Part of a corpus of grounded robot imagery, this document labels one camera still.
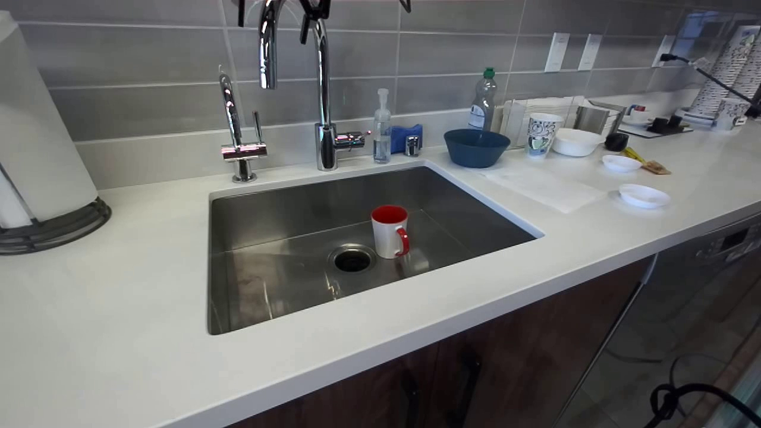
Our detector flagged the black floor cable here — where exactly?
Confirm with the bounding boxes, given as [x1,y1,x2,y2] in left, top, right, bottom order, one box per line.
[646,355,761,428]

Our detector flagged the dark dishwasher front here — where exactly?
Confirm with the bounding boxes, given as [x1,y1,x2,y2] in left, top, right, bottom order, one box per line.
[554,211,761,428]

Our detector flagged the small black device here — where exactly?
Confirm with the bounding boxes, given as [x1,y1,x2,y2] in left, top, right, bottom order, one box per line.
[646,115,687,137]

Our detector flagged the sink drain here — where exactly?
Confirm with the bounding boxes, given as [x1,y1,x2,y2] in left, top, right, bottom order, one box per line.
[332,242,377,275]

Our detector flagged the small chrome filter tap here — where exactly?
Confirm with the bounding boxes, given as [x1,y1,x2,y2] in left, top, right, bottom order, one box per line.
[214,71,272,185]

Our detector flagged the white wall outlet plate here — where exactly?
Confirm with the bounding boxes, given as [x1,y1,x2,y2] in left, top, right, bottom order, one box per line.
[650,33,677,70]

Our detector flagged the stainless steel sink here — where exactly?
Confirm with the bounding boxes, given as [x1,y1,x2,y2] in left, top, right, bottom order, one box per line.
[208,162,545,338]

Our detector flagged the white printed papers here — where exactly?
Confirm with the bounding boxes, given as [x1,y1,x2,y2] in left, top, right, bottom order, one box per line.
[674,10,761,130]

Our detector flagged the thin black power cord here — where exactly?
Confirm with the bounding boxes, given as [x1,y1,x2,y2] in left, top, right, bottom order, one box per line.
[662,52,761,120]

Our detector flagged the blue sponge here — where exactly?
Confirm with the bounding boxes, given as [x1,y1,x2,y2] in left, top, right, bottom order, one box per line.
[389,124,427,160]

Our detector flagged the tall chrome gooseneck faucet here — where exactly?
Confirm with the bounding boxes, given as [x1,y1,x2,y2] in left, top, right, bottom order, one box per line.
[257,0,369,174]

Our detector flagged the dark paper towel holder base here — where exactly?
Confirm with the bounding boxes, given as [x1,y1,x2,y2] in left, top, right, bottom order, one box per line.
[0,198,114,257]

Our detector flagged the blue bowl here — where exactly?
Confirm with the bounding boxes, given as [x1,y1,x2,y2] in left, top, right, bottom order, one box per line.
[442,127,515,171]

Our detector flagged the clear soap dispenser bottle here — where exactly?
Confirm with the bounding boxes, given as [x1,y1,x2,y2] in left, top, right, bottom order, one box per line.
[369,86,396,166]

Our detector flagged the plastic bottle with green cap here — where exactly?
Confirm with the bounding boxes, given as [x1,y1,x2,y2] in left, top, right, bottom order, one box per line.
[467,66,501,133]

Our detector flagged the white bowl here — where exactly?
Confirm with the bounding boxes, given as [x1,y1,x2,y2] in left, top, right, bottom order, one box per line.
[552,127,605,160]

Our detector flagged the dark wooden cabinet front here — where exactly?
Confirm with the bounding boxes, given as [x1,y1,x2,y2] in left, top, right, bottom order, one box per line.
[234,257,656,428]

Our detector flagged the white wall switch plate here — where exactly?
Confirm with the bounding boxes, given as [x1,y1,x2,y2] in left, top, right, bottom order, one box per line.
[542,32,572,74]

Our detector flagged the grey metal napkin holder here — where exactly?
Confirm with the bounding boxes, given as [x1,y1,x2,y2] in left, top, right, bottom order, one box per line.
[572,101,650,141]

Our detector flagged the brown packet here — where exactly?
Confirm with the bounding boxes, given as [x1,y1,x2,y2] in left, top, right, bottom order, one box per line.
[641,158,674,178]

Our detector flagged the patterned white mug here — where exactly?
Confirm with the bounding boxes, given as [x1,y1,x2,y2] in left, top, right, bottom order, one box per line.
[523,111,567,164]

